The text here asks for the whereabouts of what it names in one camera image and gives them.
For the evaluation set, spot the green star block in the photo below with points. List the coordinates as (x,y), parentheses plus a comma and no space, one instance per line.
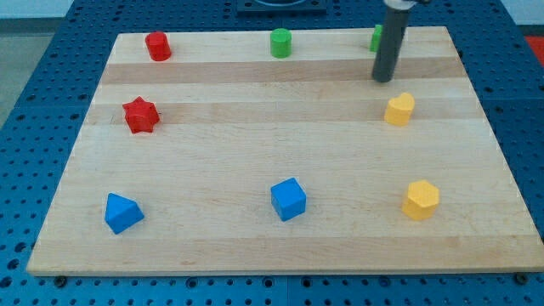
(376,38)

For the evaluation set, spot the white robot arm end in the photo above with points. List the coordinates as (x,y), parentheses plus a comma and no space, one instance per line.
(405,4)

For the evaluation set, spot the red star block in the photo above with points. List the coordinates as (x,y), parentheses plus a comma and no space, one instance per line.
(141,115)

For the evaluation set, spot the blue cube block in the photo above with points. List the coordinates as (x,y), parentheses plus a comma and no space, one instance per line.
(288,199)

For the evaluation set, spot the wooden board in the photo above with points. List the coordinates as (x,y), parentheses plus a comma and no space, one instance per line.
(234,121)

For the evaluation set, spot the green cylinder block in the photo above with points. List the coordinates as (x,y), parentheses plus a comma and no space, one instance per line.
(280,40)

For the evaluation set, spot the yellow heart block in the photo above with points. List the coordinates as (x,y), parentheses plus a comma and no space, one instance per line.
(399,109)

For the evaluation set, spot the yellow hexagon block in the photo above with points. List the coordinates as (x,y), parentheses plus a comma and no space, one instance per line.
(421,200)

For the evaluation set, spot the red cylinder block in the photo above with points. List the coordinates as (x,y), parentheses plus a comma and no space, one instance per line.
(158,46)

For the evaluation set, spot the blue triangle block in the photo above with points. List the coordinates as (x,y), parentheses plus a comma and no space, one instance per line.
(121,213)

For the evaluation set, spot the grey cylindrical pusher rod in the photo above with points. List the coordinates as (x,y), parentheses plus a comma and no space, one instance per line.
(393,31)

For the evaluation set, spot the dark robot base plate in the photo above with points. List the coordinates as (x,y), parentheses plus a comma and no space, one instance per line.
(280,6)

